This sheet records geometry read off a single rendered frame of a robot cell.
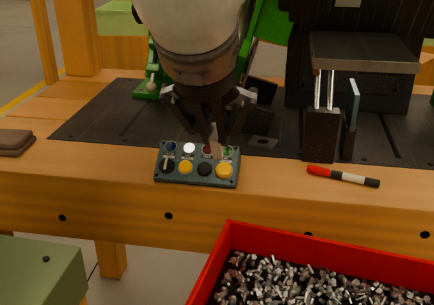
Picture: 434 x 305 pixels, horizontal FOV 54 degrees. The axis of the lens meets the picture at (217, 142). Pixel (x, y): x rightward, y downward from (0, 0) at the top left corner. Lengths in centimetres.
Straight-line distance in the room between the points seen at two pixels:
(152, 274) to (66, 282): 131
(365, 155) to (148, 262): 126
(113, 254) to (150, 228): 98
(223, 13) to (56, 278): 38
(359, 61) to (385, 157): 27
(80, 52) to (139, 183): 72
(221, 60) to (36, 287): 35
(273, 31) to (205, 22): 51
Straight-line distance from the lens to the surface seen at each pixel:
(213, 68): 44
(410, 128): 107
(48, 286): 58
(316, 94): 84
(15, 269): 62
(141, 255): 199
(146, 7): 38
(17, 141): 94
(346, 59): 70
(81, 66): 144
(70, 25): 141
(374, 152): 93
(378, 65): 71
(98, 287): 189
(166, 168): 76
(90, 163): 87
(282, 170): 82
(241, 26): 102
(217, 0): 37
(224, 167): 75
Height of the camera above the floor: 132
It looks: 27 degrees down
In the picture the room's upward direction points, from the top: straight up
